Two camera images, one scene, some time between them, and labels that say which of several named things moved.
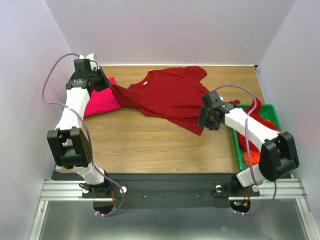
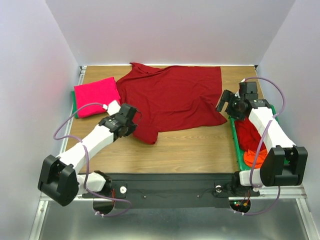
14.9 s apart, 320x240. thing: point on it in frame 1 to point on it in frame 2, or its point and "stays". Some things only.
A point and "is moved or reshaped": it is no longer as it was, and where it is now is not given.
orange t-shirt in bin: [255, 158] stays
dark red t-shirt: [174, 95] is moved or reshaped
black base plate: [166, 191] stays
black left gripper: [106, 84] to [133, 125]
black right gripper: [202, 116] to [223, 100]
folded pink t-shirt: [102, 101] stays
